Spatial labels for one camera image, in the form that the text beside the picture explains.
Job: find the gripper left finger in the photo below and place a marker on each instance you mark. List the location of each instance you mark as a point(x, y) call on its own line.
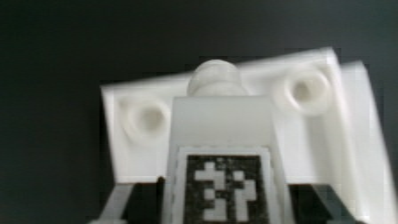
point(134, 204)

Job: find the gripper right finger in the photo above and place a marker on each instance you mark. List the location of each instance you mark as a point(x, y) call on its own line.
point(319, 208)

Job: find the white table leg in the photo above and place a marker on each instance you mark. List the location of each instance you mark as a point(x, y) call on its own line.
point(227, 185)

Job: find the white U-shaped fence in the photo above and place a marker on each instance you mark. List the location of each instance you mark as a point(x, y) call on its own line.
point(376, 202)

